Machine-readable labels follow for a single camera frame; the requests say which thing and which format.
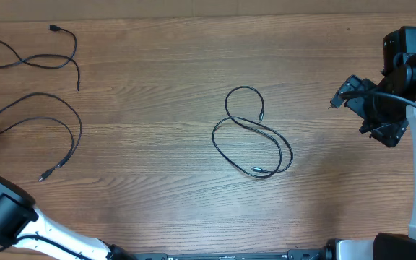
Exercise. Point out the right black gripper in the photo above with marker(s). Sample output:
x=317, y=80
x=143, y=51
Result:
x=389, y=132

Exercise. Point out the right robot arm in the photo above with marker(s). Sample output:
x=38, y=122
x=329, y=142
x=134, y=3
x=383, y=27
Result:
x=398, y=83

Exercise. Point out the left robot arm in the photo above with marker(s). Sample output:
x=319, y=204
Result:
x=23, y=225

